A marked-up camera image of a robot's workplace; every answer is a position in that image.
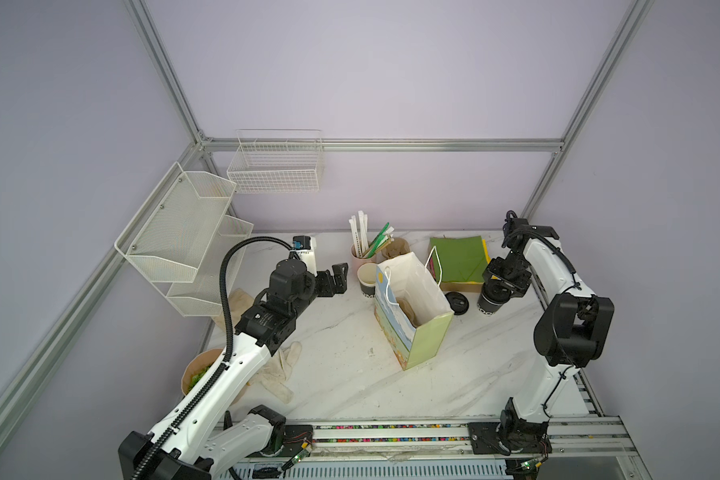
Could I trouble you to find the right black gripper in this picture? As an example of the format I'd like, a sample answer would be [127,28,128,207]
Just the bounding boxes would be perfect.
[481,253,530,294]

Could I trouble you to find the black plastic cup lid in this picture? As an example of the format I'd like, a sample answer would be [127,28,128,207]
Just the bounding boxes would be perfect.
[481,278,512,304]

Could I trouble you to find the green paper gift bag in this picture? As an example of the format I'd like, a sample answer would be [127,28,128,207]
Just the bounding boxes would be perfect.
[374,252,454,370]

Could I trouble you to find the black white paper coffee cup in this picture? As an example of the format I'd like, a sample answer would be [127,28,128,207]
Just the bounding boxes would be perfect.
[477,293,507,315]

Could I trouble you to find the single brown pulp cup carrier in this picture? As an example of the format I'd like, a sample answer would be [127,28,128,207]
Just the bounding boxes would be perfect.
[397,298,419,329]

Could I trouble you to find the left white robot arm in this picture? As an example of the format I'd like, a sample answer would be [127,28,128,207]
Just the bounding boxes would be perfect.
[118,235,349,479]

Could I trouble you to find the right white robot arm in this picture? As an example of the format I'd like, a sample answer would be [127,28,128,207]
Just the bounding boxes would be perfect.
[472,211,615,455]

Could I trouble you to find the stacked paper coffee cup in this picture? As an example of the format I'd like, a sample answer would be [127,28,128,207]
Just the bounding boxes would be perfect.
[357,263,377,298]

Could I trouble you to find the yellow napkin stack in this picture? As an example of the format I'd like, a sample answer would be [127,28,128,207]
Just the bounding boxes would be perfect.
[481,238,491,265]

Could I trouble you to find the cardboard napkin box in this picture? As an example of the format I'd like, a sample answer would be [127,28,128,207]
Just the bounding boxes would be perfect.
[427,241,493,294]

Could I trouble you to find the green napkin stack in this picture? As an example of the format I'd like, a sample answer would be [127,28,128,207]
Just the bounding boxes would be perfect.
[428,235,491,286]

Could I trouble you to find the brown pulp cup carriers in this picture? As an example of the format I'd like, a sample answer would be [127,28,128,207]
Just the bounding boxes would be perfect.
[379,238,411,261]

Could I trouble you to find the white mesh two-tier shelf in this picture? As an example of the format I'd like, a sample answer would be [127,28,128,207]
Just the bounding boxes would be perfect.
[114,163,254,317]

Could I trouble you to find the paper bowl with greens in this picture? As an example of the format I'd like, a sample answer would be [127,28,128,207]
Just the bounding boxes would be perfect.
[181,348,222,396]

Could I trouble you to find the white wire basket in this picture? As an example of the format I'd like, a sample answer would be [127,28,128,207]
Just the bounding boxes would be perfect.
[227,129,324,194]

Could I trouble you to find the aluminium frame rail base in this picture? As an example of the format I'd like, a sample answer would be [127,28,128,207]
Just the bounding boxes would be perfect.
[133,416,654,480]

